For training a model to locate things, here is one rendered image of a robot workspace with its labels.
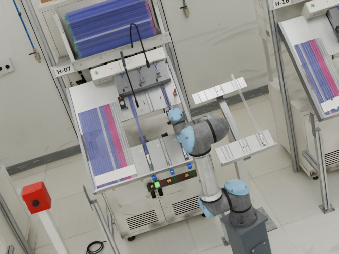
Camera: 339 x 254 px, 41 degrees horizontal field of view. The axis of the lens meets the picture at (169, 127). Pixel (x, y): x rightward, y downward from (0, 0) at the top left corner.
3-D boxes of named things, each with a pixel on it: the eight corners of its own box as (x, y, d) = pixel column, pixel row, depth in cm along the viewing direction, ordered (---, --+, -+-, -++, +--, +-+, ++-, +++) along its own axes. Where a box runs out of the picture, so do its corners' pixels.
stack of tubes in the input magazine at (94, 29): (157, 35, 283) (145, -8, 271) (78, 59, 281) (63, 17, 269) (154, 29, 294) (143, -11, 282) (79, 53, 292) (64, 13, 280)
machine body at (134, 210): (215, 216, 334) (195, 146, 306) (124, 246, 332) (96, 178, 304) (195, 171, 392) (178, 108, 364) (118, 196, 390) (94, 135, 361)
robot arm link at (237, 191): (255, 205, 234) (250, 185, 228) (231, 215, 232) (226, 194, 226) (245, 193, 245) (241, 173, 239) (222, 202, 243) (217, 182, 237)
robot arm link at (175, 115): (171, 124, 246) (166, 110, 246) (171, 126, 256) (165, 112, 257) (185, 119, 246) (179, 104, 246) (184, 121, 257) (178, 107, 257)
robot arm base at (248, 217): (263, 217, 239) (260, 203, 235) (240, 232, 234) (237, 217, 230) (245, 204, 252) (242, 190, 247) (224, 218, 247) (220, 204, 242)
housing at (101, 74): (168, 66, 300) (166, 57, 287) (97, 88, 299) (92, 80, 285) (164, 56, 303) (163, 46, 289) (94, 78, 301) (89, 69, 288)
